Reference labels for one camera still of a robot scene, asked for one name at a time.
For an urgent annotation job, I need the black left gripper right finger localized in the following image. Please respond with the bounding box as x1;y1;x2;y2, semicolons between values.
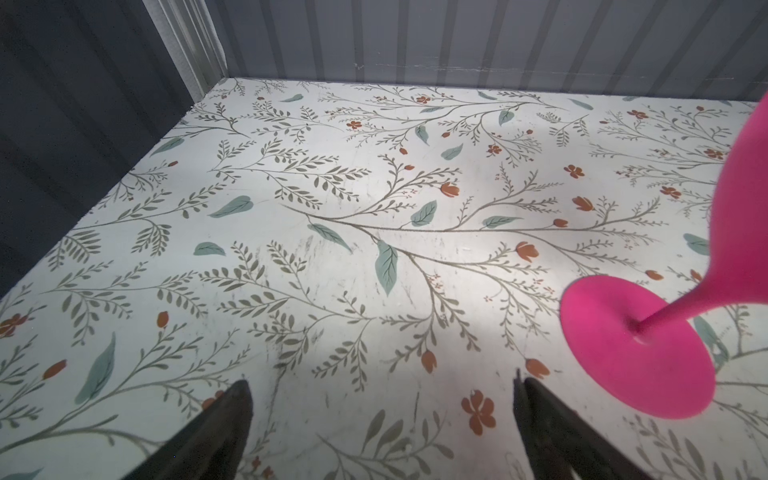
513;372;649;480

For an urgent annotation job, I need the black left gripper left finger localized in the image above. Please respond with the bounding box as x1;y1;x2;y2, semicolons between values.
124;380;253;480

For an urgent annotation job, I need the pink wine glass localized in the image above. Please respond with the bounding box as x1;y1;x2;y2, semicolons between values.
560;99;767;419

